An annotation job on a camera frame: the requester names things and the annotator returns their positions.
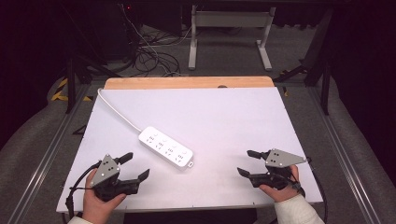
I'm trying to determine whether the person's right hand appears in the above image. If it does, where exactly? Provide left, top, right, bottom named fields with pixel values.
left=259, top=164, right=305, bottom=203

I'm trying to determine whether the bundle of black floor cables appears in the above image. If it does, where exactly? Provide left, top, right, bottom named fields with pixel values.
left=133, top=26, right=191, bottom=77

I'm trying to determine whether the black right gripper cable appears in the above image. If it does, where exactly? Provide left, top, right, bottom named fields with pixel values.
left=306, top=157, right=329, bottom=224

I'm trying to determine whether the black equipment box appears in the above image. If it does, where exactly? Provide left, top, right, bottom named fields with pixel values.
left=92, top=2, right=142, bottom=62

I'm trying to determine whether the black triangular bracket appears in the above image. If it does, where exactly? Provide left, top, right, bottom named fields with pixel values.
left=72, top=124, right=89, bottom=136

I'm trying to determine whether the black metal stand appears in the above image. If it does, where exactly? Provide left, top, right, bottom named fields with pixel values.
left=64, top=50, right=123, bottom=115
left=273, top=8, right=334, bottom=117

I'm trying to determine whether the aluminium rail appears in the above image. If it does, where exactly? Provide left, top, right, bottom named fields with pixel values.
left=7, top=83, right=92, bottom=224
left=305, top=86, right=383, bottom=224

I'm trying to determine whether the white floor cable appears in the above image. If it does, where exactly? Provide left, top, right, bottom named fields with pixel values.
left=119, top=3, right=192, bottom=77

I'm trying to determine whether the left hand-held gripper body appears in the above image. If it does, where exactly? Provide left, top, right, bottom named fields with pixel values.
left=90, top=153, right=141, bottom=203

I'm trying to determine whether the white metal desk frame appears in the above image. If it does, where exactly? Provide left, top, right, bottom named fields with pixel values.
left=188, top=4, right=277, bottom=72

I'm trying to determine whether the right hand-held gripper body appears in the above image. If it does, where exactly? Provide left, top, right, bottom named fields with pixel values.
left=250, top=147, right=309, bottom=191

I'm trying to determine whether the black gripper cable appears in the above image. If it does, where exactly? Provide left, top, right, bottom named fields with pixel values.
left=306, top=157, right=329, bottom=224
left=64, top=161, right=103, bottom=220

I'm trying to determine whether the white power strip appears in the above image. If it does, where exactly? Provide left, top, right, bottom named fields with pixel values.
left=137, top=125, right=195, bottom=171

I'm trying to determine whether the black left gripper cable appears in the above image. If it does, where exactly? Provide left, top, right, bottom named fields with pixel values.
left=64, top=161, right=103, bottom=220

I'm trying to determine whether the person's left hand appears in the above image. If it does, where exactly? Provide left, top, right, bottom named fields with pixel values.
left=81, top=168, right=127, bottom=224

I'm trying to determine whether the yellow and black floor tape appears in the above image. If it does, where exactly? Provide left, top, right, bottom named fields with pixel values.
left=50, top=77, right=94, bottom=103

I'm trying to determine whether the white power strip cable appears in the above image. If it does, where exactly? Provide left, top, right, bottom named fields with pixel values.
left=96, top=88, right=143, bottom=133

